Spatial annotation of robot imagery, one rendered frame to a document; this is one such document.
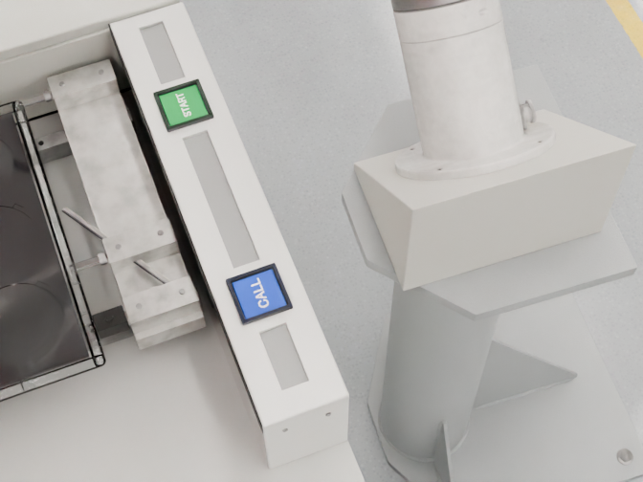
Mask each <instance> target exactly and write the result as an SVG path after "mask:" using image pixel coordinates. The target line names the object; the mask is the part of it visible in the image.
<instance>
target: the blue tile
mask: <svg viewBox="0 0 643 482"><path fill-rule="evenodd" d="M232 285H233V290H234V292H235V295H236V297H237V300H238V303H239V305H240V308H241V310H242V313H243V315H244V318H245V319H247V318H251V317H254V316H257V315H260V314H263V313H266V312H269V311H271V310H274V309H276V308H279V307H282V306H285V305H287V304H286V301H285V299H284V296H283V294H282V292H281V289H280V288H279V285H278V283H277V279H276V277H275V274H274V272H273V270H269V271H266V272H263V273H260V274H255V275H252V276H249V277H247V278H244V279H241V280H238V281H235V282H233V283H232Z"/></svg>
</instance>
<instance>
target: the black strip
mask: <svg viewBox="0 0 643 482"><path fill-rule="evenodd" d="M108 26H109V30H110V33H111V36H112V39H113V41H114V44H115V46H116V49H117V52H118V54H119V57H120V60H121V62H122V66H123V68H124V71H125V73H126V76H127V79H128V81H129V84H130V87H131V89H132V92H133V94H134V97H135V100H136V101H137V104H138V107H139V109H140V112H141V115H142V117H143V120H144V124H145V127H146V129H147V132H148V135H149V137H150V139H151V142H152V144H153V147H154V149H155V152H156V155H157V157H158V160H159V163H160V165H161V168H162V170H163V172H164V175H165V177H166V182H167V184H168V187H169V190H170V192H171V195H172V197H173V200H174V203H175V205H176V207H177V210H178V212H179V215H180V218H181V220H182V223H183V225H184V228H185V231H186V233H187V236H188V240H189V242H190V245H191V247H192V250H193V252H194V255H195V258H196V260H197V263H198V266H199V268H200V271H201V274H202V276H203V278H204V280H205V283H206V286H207V288H208V291H209V294H210V296H211V301H212V303H213V306H214V308H215V311H216V314H217V315H218V318H219V321H220V323H221V326H222V328H223V331H224V334H225V336H226V339H227V342H228V344H229V346H230V349H231V351H232V354H233V358H234V361H235V363H236V366H237V369H238V371H239V374H240V377H241V379H242V382H243V383H244V386H245V389H246V391H247V394H248V397H249V399H250V402H251V405H252V407H253V410H254V412H255V417H256V418H257V421H258V424H259V426H260V429H261V432H262V433H263V425H262V424H261V421H260V419H259V416H258V413H257V411H256V408H255V404H254V401H253V399H252V396H251V393H250V391H249V388H248V386H247V384H246V381H245V379H244V376H243V373H242V371H241V368H240V366H239V363H238V360H237V358H236V355H235V353H234V351H233V347H232V344H231V341H230V339H229V336H228V333H227V331H226V328H225V326H224V323H223V320H222V318H221V316H220V313H219V311H218V308H217V306H216V303H215V300H214V298H213V295H212V292H211V288H210V285H209V283H208V280H207V279H206V276H205V273H204V271H203V268H202V265H201V263H200V260H199V258H198V255H197V252H196V250H195V248H194V245H193V243H192V240H191V238H190V235H189V232H188V228H187V225H186V223H185V220H184V218H183V215H182V212H181V210H180V208H179V205H178V203H177V200H176V198H175V195H174V192H173V190H172V187H171V184H170V182H169V179H168V177H167V175H166V171H165V168H164V165H163V163H162V160H161V158H160V155H159V152H158V150H157V147H156V144H155V142H154V140H153V138H152V135H151V132H150V130H149V127H148V124H147V122H146V119H145V117H144V112H143V110H142V107H141V105H140V103H139V100H138V98H137V95H136V92H135V90H134V87H133V84H132V82H131V79H130V77H129V74H128V72H127V70H126V67H125V64H124V62H123V59H122V55H121V52H120V50H119V47H118V44H117V42H116V39H115V37H114V35H113V32H112V30H111V27H110V24H108Z"/></svg>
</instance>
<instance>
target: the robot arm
mask: <svg viewBox="0 0 643 482"><path fill-rule="evenodd" d="M390 1H391V5H392V9H393V15H394V19H395V24H396V29H397V33H398V37H399V41H400V46H401V51H402V55H403V59H404V64H405V69H406V74H407V78H408V83H409V87H410V95H411V100H412V105H413V110H414V115H415V118H416V123H417V128H418V133H419V137H420V142H418V143H416V144H414V145H412V146H410V147H408V148H407V149H405V150H404V151H402V152H401V153H400V154H399V155H398V156H397V158H396V159H395V167H396V171H397V173H398V174H399V175H401V176H403V177H405V178H409V179H413V180H420V181H439V180H452V179H460V178H466V177H473V176H477V175H482V174H487V173H491V172H495V171H499V170H503V169H505V168H508V167H511V166H515V165H517V164H522V163H524V162H527V161H529V160H531V159H534V158H536V157H538V156H540V155H541V154H543V153H544V152H546V151H547V150H548V149H549V148H551V147H552V146H553V144H554V143H555V142H556V134H555V130H554V128H553V127H552V126H551V125H549V124H547V123H544V122H539V121H536V111H535V108H534V106H533V104H532V101H531V100H530V99H528V100H526V101H525V103H524V104H520V103H519V101H518V96H517V90H516V85H515V80H514V75H513V69H512V64H511V58H510V54H509V48H508V43H507V37H506V32H505V27H504V22H503V17H502V11H501V6H500V1H499V0H390Z"/></svg>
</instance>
